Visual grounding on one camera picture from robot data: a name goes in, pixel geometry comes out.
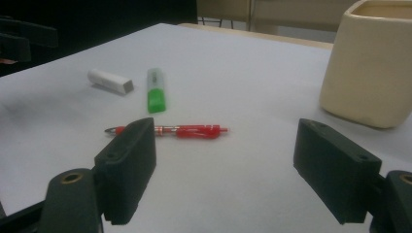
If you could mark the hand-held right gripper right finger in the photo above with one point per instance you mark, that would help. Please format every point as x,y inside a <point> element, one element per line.
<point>336,171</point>

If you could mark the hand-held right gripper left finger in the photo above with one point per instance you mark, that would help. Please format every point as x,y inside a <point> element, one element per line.
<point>126,171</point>

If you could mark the green highlighter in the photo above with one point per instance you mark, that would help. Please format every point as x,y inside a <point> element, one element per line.
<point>156,100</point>

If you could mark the red pen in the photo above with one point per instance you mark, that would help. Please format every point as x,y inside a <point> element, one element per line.
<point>194,131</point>

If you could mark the white eraser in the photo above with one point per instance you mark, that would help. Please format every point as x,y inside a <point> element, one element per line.
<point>107,79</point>

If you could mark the cream square pen holder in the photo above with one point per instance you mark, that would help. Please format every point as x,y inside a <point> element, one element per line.
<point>369,71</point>

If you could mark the dark curtain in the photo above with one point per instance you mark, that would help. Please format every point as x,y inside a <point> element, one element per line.
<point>97,19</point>

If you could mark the wooden table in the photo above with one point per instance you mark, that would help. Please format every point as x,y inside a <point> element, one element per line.
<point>291,38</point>

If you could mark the beige wooden shelf unit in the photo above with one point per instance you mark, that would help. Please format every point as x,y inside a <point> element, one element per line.
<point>291,13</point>

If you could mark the thin black metal leg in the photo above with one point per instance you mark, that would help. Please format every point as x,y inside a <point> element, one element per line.
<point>210,22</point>

